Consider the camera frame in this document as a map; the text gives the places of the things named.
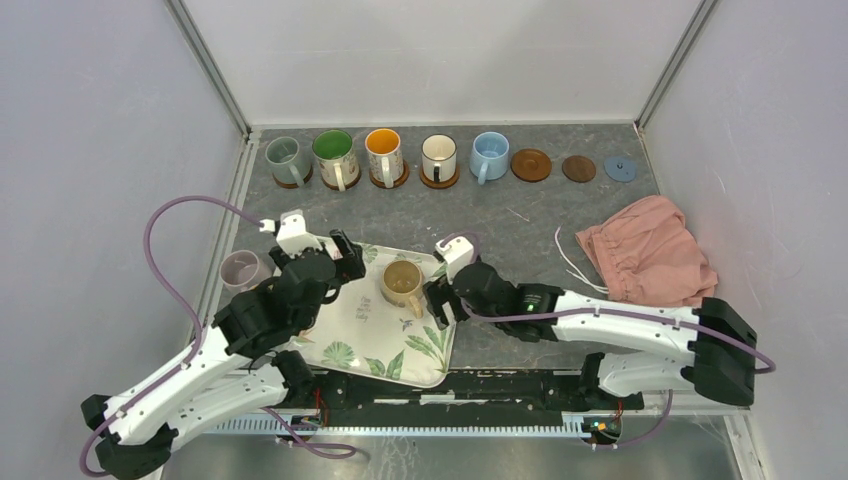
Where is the beige ceramic mug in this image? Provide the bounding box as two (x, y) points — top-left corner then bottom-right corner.
(380, 260), (424, 319)

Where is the pink ribbed mug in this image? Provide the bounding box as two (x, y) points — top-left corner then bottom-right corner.
(218, 250), (272, 294)

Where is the leaf patterned serving tray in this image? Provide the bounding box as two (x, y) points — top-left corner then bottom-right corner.
(282, 243), (455, 388)

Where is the white mug green inside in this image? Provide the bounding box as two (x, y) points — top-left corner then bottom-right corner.
(312, 129), (361, 188)

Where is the grey green ribbed mug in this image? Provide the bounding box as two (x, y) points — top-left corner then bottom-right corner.
(265, 137), (313, 189)

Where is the white mug orange inside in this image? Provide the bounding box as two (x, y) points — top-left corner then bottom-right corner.
(365, 128), (405, 189)

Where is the light blue mug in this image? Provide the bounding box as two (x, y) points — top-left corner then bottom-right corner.
(469, 131), (510, 186)

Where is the cream enamel mug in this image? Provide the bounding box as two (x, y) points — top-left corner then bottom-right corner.
(421, 134), (458, 186)

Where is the dark walnut coaster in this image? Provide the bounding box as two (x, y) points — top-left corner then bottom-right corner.
(562, 155), (597, 183)

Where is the pink drawstring cloth bag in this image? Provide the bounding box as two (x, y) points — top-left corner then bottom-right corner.
(575, 195), (718, 307)

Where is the blue round coaster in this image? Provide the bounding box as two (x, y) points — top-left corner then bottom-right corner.
(603, 156), (637, 183)

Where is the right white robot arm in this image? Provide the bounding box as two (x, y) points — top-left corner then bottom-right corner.
(423, 262), (763, 408)

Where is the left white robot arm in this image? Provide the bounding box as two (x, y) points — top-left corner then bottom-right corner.
(80, 230), (366, 479)

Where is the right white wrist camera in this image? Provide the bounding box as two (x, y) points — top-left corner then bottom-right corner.
(436, 235), (477, 283)

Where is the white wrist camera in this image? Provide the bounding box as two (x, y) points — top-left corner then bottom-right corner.
(436, 235), (477, 283)
(259, 209), (324, 257)

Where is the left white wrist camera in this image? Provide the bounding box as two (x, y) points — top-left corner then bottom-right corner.
(259, 209), (324, 257)

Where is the white drawstring cord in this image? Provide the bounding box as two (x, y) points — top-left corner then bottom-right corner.
(553, 226), (611, 296)

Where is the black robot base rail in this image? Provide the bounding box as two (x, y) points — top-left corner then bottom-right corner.
(277, 370), (644, 428)

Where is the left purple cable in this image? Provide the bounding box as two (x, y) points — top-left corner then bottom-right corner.
(79, 195), (359, 478)

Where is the purple cable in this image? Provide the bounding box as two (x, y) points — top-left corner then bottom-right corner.
(79, 195), (359, 478)
(437, 231), (778, 452)

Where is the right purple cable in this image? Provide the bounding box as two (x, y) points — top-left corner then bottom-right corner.
(437, 231), (778, 452)

